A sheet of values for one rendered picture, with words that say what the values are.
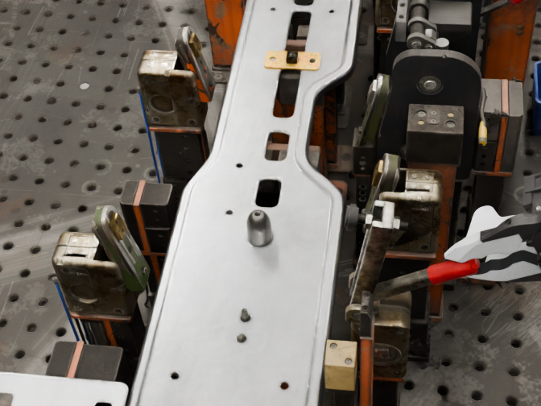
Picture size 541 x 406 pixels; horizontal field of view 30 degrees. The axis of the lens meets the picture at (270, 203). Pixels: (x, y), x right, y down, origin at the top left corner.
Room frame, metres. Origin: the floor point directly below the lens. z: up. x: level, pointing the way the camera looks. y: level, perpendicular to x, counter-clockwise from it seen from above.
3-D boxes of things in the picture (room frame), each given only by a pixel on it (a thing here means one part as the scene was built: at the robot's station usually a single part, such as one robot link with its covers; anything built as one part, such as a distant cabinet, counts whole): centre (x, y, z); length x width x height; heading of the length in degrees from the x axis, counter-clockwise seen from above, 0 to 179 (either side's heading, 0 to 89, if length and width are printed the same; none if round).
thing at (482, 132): (0.91, -0.28, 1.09); 0.10 x 0.01 x 0.01; 168
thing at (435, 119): (0.89, -0.22, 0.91); 0.07 x 0.05 x 0.42; 78
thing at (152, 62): (1.13, 0.13, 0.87); 0.12 x 0.09 x 0.35; 78
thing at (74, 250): (0.80, 0.23, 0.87); 0.12 x 0.09 x 0.35; 78
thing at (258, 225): (0.82, 0.02, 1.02); 0.03 x 0.03 x 0.07
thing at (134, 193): (0.92, 0.17, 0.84); 0.11 x 0.08 x 0.29; 78
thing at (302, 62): (1.15, -0.05, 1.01); 0.08 x 0.04 x 0.01; 78
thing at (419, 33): (1.01, -0.23, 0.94); 0.18 x 0.13 x 0.49; 168
